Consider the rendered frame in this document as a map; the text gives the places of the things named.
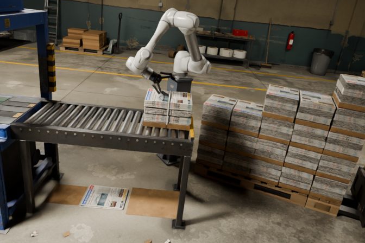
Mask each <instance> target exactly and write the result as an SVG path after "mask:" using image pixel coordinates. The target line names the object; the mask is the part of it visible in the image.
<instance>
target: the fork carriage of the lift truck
mask: <svg viewBox="0 0 365 243"><path fill-rule="evenodd" d="M350 190H351V194H352V195H353V196H354V199H355V202H354V203H355V206H356V209H357V210H358V212H359V215H360V217H359V218H360V222H361V225H362V228H365V168H364V167H360V166H359V168H358V171H357V173H356V176H355V178H354V181H353V184H352V186H351V188H350Z"/></svg>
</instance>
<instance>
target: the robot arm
mask: <svg viewBox="0 0 365 243"><path fill-rule="evenodd" d="M198 26H199V18H198V16H196V15H195V14H193V13H190V12H185V11H177V10H176V9H175V8H170V9H168V10H167V11H166V12H165V13H164V15H163V16H162V18H161V20H160V22H159V24H158V27H157V29H156V32H155V34H154V35H153V37H152V38H151V40H150V41H149V43H148V44H147V45H146V47H143V48H141V49H140V50H139V51H138V52H137V54H136V56H135V57H130V58H129V59H128V60H127V62H126V66H127V67H128V68H129V69H130V70H131V71H133V72H134V73H136V74H138V75H141V76H143V77H144V78H146V79H148V78H149V80H151V81H152V82H153V84H152V86H153V87H154V88H155V90H156V91H157V93H158V94H160V93H161V94H163V95H166V96H168V97H169V94H167V93H166V92H164V91H161V88H160V85H159V83H160V81H161V80H162V79H165V78H171V79H172V80H174V81H175V82H177V83H179V82H178V81H177V80H180V79H191V77H190V76H188V72H191V73H194V74H199V75H205V74H207V73H209V72H210V69H211V64H210V62H209V61H208V60H206V58H205V57H204V56H203V55H202V54H201V53H200V50H199V46H198V41H197V38H196V34H195V29H197V28H198ZM170 27H178V28H179V30H180V31H181V32H182V33H183V34H184V37H185V40H186V43H187V47H188V50H189V52H190V53H189V52H187V51H178V53H177V54H176V56H175V59H174V70H173V73H166V72H162V71H160V74H158V73H156V72H153V69H151V68H149V67H147V65H148V64H149V63H150V61H151V59H152V57H153V53H152V51H153V49H154V47H155V46H156V44H157V43H158V41H159V40H160V39H161V37H162V36H163V34H164V33H165V32H166V31H167V30H168V29H169V28H170ZM161 74H164V75H169V76H161ZM176 79H177V80H176ZM155 84H157V86H158V88H159V91H158V89H157V88H156V86H155Z"/></svg>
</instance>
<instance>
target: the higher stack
mask: <svg viewBox="0 0 365 243"><path fill-rule="evenodd" d="M334 93H335V95H336V97H337V99H338V101H339V102H340V103H346V104H352V105H357V106H362V107H365V78H364V77H360V76H353V75H347V74H340V76H339V78H338V80H337V84H336V88H335V91H334ZM332 102H333V103H334V104H335V107H336V108H335V111H334V114H333V117H332V120H331V123H330V124H331V127H335V128H339V129H344V130H348V131H352V132H357V133H362V134H365V112H361V111H356V110H351V109H347V108H342V107H338V106H337V104H336V102H335V100H334V98H333V97H332ZM325 142H326V143H325V146H324V150H327V151H332V152H336V153H339V154H343V155H347V156H351V157H356V158H359V157H360V153H361V150H362V148H363V144H364V139H363V138H358V137H353V136H349V135H344V134H341V133H336V132H332V131H330V129H329V130H328V135H327V137H326V140H325ZM355 165H356V162H353V161H349V160H346V159H342V158H338V157H334V156H329V155H325V154H323V153H322V155H321V157H320V160H319V163H318V166H317V168H316V170H317V171H319V172H322V173H325V174H329V175H333V176H337V177H340V178H344V179H348V180H350V179H351V177H352V174H353V172H354V169H355ZM348 186H349V185H348V184H347V183H343V182H340V181H335V180H332V179H329V178H325V177H321V176H317V175H313V181H312V184H311V188H310V192H313V193H316V194H320V195H324V196H327V197H331V198H333V199H337V200H341V201H342V200H343V198H344V195H345V192H346V190H347V189H348ZM340 206H341V205H340V204H338V203H334V202H331V201H327V200H323V199H319V198H317V197H314V196H310V195H309V194H308V197H307V201H306V204H305V207H306V208H309V209H313V210H316V211H319V212H322V213H325V214H329V215H332V216H337V213H338V211H339V209H340Z"/></svg>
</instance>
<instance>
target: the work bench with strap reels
mask: <svg viewBox="0 0 365 243"><path fill-rule="evenodd" d="M210 32H211V31H206V30H204V31H199V30H196V29H195V34H196V35H200V36H209V37H213V36H214V37H219V38H224V39H234V40H243V41H247V43H246V48H245V51H243V50H232V49H227V48H220V52H219V53H218V48H216V47H207V51H205V48H206V46H201V45H199V50H200V53H201V54H202V55H203V56H204V57H213V58H219V59H228V60H238V61H243V63H242V64H243V65H245V64H244V62H245V61H247V67H246V69H248V67H249V62H250V57H251V51H252V47H253V42H254V40H255V38H250V37H249V35H248V31H247V30H243V29H241V30H239V29H233V30H232V34H231V33H227V35H226V34H225V35H224V34H222V33H218V32H215V34H210ZM249 41H251V46H250V51H249V57H248V58H247V57H246V54H247V48H248V42H249Z"/></svg>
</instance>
